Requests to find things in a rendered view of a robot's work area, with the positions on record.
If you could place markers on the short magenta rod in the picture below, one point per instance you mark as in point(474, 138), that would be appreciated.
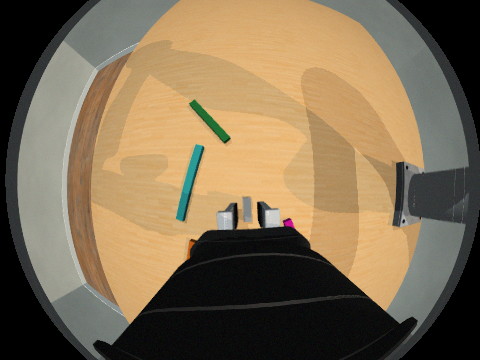
point(288, 222)

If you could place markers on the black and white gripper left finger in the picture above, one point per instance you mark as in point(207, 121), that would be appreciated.
point(225, 218)

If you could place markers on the dark grey rod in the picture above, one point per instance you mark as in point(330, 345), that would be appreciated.
point(247, 213)

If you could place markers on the orange rod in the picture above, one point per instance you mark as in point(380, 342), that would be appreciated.
point(191, 242)

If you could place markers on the turquoise rod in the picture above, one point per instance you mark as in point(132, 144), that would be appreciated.
point(189, 182)

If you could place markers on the dark green rod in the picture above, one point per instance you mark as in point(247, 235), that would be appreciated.
point(210, 121)

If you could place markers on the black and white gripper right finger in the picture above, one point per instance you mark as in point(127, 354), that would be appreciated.
point(267, 217)

